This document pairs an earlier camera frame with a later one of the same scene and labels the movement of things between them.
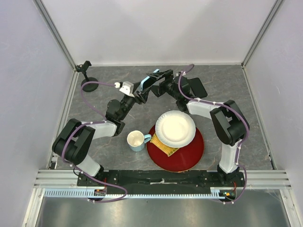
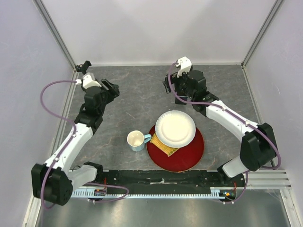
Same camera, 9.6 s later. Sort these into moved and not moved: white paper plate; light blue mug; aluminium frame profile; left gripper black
Moved: left gripper black
Not moved: aluminium frame profile; light blue mug; white paper plate
